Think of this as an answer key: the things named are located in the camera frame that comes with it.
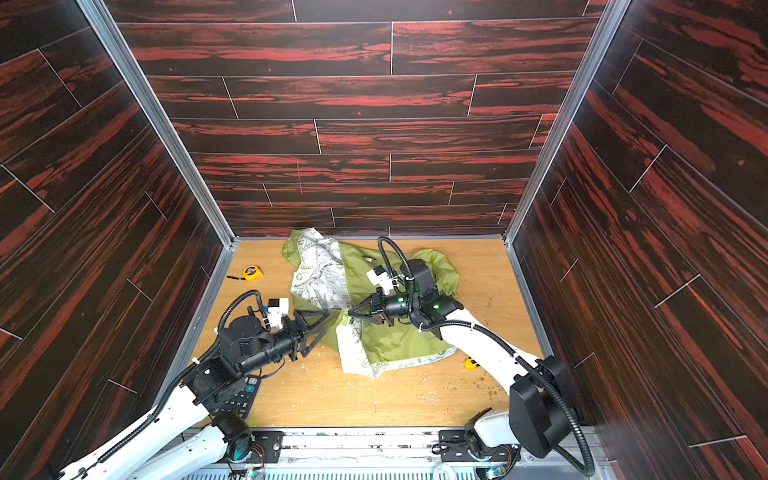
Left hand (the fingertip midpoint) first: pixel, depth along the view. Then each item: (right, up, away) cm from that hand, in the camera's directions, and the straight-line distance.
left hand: (330, 324), depth 68 cm
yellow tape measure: (-37, +11, +40) cm, 55 cm away
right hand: (+4, +2, +4) cm, 7 cm away
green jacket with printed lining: (-6, +9, +32) cm, 34 cm away
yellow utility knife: (+38, -16, +19) cm, 45 cm away
